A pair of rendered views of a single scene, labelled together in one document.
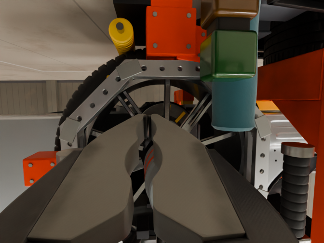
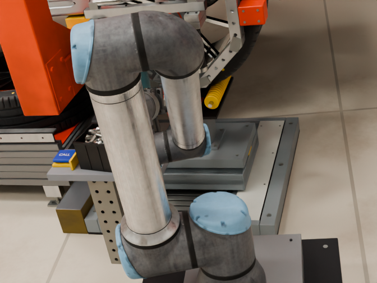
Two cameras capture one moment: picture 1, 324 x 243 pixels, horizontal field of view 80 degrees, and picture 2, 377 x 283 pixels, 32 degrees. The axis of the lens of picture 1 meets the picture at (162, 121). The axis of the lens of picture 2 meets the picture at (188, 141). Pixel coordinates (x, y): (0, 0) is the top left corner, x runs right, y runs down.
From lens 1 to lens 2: 2.01 m
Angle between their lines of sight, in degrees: 39
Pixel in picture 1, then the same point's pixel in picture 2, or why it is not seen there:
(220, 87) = (145, 85)
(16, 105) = not seen: outside the picture
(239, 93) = not seen: hidden behind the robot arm
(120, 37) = (211, 98)
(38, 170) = (253, 17)
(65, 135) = (237, 41)
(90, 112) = (223, 55)
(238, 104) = not seen: hidden behind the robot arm
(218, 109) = (143, 73)
